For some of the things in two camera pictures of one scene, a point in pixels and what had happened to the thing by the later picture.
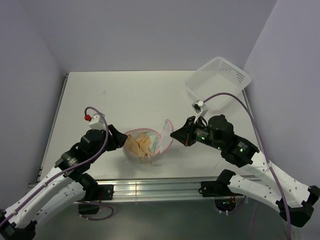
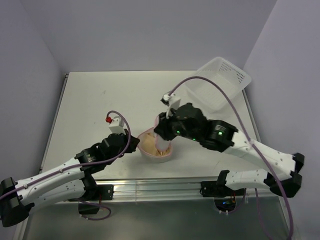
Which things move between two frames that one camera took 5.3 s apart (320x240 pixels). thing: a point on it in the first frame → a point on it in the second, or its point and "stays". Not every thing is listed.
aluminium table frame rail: [159, 189] stays
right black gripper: [185, 134] → [162, 128]
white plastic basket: [220, 76] stays
